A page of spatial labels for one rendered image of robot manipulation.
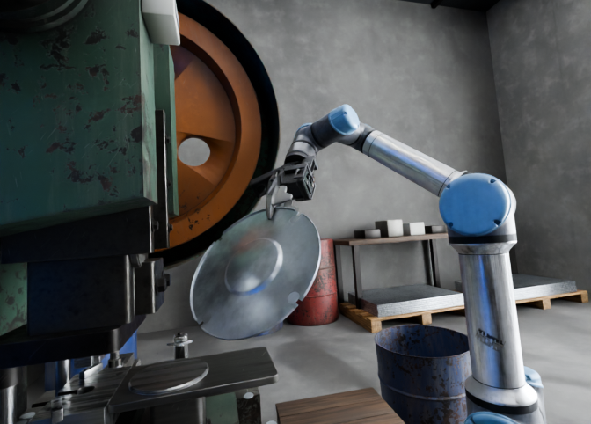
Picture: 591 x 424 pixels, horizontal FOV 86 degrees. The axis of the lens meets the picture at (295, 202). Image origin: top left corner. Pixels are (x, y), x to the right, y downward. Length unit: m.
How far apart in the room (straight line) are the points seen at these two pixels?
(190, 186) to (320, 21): 4.28
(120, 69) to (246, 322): 0.42
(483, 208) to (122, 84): 0.59
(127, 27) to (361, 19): 4.94
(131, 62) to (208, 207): 0.55
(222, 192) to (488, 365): 0.73
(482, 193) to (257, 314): 0.45
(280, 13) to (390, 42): 1.62
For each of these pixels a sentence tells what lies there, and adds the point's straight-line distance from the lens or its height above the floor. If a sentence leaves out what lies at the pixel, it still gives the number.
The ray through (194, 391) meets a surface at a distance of 0.58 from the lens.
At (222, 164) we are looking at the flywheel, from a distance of 0.99.
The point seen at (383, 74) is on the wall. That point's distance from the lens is 5.06.
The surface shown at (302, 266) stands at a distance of 0.58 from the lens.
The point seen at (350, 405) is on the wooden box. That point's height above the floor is 0.35.
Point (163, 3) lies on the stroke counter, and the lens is 0.51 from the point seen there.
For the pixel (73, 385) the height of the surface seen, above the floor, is 0.78.
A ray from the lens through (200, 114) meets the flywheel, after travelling 1.03.
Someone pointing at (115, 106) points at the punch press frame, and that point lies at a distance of 0.44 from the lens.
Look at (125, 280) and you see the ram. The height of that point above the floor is 0.95.
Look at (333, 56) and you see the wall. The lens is 4.84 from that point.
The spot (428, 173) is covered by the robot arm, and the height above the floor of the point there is 1.12.
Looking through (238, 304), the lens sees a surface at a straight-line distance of 0.62.
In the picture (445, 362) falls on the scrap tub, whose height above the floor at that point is 0.46.
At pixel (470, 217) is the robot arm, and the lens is 0.66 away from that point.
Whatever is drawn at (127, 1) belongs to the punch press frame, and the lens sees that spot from 0.50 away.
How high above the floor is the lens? 1.01
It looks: 5 degrees up
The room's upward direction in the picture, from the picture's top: 4 degrees counter-clockwise
